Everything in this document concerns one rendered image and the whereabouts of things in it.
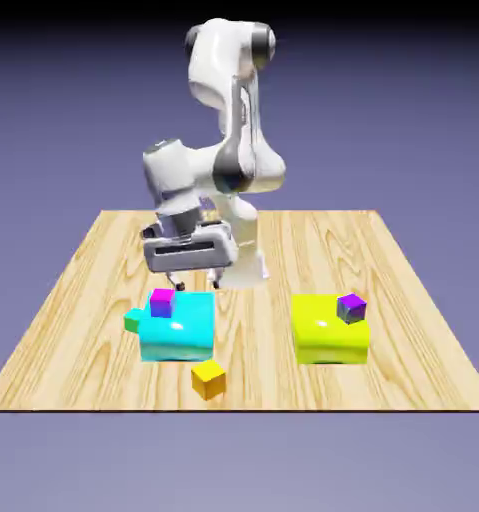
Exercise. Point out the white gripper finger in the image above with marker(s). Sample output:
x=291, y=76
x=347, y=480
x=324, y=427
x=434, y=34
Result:
x=214, y=277
x=177, y=280

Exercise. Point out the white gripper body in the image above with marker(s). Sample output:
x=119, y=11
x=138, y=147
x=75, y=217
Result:
x=189, y=251

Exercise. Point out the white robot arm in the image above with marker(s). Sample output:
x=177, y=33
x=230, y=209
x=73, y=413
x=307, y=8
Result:
x=207, y=168

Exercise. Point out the small magenta cube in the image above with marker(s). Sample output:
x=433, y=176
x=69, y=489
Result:
x=162, y=302

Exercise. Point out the small green cube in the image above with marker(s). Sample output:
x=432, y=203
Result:
x=132, y=320

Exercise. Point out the small yellow cube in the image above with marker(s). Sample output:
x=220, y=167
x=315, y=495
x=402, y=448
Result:
x=208, y=379

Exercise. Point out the small purple cube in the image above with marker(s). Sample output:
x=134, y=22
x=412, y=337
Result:
x=351, y=308

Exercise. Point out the large cyan box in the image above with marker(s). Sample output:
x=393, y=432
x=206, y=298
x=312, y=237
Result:
x=183, y=328

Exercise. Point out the large yellow-green box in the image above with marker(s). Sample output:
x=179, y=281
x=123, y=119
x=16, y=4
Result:
x=327, y=334

